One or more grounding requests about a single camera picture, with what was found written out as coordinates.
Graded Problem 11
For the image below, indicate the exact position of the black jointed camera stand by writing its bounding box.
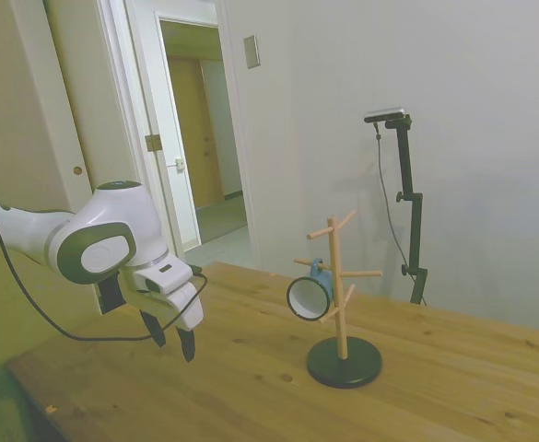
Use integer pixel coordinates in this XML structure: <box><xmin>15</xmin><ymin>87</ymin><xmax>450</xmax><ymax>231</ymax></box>
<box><xmin>372</xmin><ymin>114</ymin><xmax>429</xmax><ymax>306</ymax></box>

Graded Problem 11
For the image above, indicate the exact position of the thin black camera cable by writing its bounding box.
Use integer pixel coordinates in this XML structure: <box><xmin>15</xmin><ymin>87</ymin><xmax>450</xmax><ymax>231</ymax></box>
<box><xmin>374</xmin><ymin>122</ymin><xmax>429</xmax><ymax>308</ymax></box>

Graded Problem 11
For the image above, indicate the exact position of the white open door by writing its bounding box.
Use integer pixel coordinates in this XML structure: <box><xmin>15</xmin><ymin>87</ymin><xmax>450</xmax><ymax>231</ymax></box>
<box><xmin>156</xmin><ymin>16</ymin><xmax>204</xmax><ymax>253</ymax></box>

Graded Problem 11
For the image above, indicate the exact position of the green fabric partition panel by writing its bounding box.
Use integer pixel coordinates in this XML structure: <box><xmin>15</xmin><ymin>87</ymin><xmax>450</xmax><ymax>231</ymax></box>
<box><xmin>0</xmin><ymin>238</ymin><xmax>100</xmax><ymax>369</ymax></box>

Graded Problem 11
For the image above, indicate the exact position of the brown hallway door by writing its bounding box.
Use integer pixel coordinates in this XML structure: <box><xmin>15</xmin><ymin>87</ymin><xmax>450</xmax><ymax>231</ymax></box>
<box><xmin>167</xmin><ymin>54</ymin><xmax>227</xmax><ymax>208</ymax></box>

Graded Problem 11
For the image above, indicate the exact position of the grey wall switch plate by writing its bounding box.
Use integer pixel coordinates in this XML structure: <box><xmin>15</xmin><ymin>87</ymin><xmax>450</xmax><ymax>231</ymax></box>
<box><xmin>242</xmin><ymin>34</ymin><xmax>261</xmax><ymax>70</ymax></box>

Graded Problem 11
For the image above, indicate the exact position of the blue enamel mug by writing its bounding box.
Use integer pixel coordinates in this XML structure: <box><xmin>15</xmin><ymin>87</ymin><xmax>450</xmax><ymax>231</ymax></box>
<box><xmin>286</xmin><ymin>257</ymin><xmax>334</xmax><ymax>322</ymax></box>

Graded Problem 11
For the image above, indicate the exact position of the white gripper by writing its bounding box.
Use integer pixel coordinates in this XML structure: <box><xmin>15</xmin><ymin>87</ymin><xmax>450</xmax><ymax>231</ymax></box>
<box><xmin>125</xmin><ymin>279</ymin><xmax>205</xmax><ymax>365</ymax></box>

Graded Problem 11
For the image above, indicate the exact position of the grey camera bar on stand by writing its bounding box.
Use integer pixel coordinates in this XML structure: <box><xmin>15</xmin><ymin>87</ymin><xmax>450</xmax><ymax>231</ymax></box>
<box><xmin>363</xmin><ymin>106</ymin><xmax>409</xmax><ymax>124</ymax></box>

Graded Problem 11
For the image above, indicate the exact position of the beige closet door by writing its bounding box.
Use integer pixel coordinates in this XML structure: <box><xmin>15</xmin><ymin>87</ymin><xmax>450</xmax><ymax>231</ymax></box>
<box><xmin>42</xmin><ymin>0</ymin><xmax>142</xmax><ymax>211</ymax></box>
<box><xmin>0</xmin><ymin>0</ymin><xmax>71</xmax><ymax>215</ymax></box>

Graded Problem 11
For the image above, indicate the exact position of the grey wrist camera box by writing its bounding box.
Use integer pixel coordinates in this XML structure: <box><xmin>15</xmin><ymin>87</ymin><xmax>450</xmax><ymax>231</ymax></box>
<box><xmin>137</xmin><ymin>261</ymin><xmax>193</xmax><ymax>297</ymax></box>

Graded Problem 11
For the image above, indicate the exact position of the wooden mug tree black base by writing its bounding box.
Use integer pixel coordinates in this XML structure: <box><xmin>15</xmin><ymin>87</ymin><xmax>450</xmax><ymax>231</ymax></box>
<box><xmin>294</xmin><ymin>209</ymin><xmax>384</xmax><ymax>390</ymax></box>

